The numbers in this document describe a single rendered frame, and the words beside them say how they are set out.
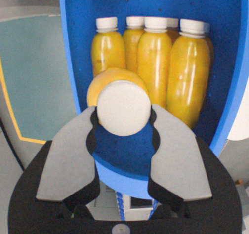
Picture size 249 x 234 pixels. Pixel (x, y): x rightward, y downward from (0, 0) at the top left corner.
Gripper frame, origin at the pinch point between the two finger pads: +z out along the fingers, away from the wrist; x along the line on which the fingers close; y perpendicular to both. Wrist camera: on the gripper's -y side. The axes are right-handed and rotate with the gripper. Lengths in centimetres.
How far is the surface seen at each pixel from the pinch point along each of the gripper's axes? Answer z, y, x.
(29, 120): 125, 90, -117
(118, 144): 13.3, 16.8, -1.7
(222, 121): 2.1, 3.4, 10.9
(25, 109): 125, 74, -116
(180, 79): 11.1, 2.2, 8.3
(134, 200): 20, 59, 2
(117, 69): 4.5, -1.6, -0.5
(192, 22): 11.7, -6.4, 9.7
